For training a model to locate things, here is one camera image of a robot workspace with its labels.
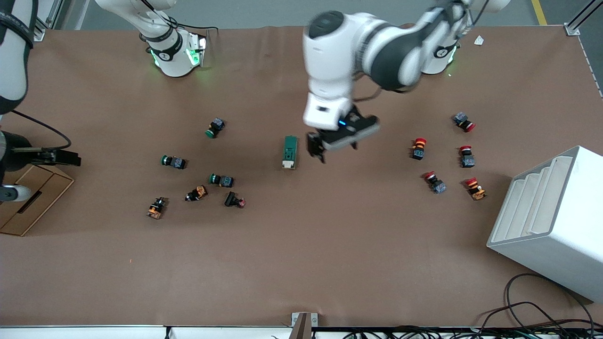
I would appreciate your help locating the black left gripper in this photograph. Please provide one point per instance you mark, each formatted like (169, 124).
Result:
(325, 139)

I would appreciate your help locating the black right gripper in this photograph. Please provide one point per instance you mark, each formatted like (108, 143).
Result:
(19, 157)

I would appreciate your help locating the green terminal block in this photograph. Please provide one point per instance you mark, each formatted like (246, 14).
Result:
(289, 150)

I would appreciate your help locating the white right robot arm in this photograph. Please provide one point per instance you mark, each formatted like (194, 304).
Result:
(174, 61)

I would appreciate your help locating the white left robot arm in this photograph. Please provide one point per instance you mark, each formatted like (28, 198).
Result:
(339, 56)

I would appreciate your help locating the brown cardboard box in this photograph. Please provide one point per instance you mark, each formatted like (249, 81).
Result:
(42, 188)

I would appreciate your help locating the brown paper table cover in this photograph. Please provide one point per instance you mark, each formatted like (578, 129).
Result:
(330, 245)

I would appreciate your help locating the green push button grey body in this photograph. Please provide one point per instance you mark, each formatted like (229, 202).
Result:
(175, 162)
(224, 180)
(215, 127)

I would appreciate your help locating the black button pink cap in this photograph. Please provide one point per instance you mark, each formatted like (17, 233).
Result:
(232, 199)

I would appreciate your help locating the red button black body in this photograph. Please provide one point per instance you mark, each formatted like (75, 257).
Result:
(419, 149)

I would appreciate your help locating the black button orange body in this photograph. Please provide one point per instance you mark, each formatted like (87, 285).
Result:
(198, 192)
(156, 209)

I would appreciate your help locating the red push button grey body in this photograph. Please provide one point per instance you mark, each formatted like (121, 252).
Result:
(436, 184)
(467, 159)
(463, 120)

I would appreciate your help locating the red button orange body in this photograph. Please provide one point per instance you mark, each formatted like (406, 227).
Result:
(476, 189)

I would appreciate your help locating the white paper scrap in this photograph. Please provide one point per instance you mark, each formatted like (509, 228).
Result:
(479, 40)

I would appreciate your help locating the white slotted rack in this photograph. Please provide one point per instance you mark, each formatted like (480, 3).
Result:
(565, 226)

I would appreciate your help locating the aluminium frame profile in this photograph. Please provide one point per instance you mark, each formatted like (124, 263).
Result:
(40, 34)
(572, 29)

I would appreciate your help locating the grey metal table bracket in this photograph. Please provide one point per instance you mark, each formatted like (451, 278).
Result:
(304, 325)

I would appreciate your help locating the white table edge rail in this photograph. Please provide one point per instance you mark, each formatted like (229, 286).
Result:
(94, 333)

